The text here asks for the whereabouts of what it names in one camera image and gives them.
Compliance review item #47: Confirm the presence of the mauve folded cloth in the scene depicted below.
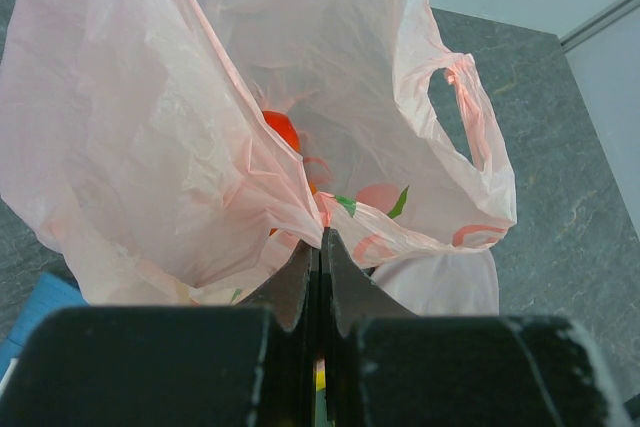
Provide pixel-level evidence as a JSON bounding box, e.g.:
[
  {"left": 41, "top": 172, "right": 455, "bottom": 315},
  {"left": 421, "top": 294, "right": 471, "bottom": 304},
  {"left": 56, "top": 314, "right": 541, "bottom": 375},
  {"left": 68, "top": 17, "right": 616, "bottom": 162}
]
[{"left": 372, "top": 250, "right": 499, "bottom": 316}]

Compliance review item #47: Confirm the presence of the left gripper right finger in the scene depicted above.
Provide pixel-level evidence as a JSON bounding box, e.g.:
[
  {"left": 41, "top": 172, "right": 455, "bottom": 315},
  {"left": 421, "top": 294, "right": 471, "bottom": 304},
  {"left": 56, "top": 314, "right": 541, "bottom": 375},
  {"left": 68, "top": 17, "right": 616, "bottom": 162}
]
[{"left": 320, "top": 229, "right": 630, "bottom": 426}]

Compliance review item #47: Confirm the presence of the yellow banana bunch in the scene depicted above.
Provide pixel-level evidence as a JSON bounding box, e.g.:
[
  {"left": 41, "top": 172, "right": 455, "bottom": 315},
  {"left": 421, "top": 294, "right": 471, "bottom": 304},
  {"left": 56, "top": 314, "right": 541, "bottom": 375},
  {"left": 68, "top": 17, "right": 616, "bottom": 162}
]
[{"left": 314, "top": 358, "right": 326, "bottom": 392}]

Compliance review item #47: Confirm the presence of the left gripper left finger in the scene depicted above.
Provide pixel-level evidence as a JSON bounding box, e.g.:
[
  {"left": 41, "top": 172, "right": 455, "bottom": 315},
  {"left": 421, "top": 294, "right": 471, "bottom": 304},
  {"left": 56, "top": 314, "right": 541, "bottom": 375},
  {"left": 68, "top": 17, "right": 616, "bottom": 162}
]
[{"left": 1, "top": 245, "right": 316, "bottom": 426}]

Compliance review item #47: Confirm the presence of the red-yellow apple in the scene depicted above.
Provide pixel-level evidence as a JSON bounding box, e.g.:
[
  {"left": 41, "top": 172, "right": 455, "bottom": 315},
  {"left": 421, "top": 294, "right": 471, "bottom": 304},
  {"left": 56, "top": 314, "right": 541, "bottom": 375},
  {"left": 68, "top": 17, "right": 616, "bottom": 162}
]
[{"left": 262, "top": 110, "right": 300, "bottom": 153}]

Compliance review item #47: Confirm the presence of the pink plastic bag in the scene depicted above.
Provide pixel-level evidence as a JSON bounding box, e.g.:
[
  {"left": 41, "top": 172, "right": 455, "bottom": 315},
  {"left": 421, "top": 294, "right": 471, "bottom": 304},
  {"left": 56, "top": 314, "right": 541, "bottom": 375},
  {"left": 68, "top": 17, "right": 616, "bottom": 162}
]
[{"left": 1, "top": 0, "right": 517, "bottom": 305}]

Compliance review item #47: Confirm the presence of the right aluminium frame post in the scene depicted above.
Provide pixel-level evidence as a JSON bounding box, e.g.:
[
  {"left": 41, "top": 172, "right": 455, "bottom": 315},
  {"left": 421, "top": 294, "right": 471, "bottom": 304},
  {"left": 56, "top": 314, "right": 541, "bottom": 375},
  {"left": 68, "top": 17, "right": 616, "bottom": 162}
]
[{"left": 560, "top": 0, "right": 639, "bottom": 53}]

